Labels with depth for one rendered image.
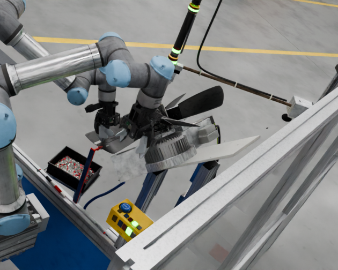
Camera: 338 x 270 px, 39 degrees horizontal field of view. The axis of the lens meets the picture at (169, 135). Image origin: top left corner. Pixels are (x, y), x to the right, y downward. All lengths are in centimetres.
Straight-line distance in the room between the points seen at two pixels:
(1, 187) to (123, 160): 89
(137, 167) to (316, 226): 237
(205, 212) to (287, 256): 325
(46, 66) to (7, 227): 54
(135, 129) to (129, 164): 81
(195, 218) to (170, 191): 315
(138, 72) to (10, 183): 51
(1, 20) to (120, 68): 61
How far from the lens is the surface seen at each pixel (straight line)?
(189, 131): 242
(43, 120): 399
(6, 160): 142
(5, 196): 153
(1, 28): 179
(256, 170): 75
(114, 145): 211
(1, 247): 195
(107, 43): 144
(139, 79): 135
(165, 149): 222
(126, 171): 227
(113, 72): 133
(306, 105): 218
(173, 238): 58
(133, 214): 196
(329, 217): 451
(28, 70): 142
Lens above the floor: 246
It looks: 35 degrees down
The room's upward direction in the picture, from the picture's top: 25 degrees clockwise
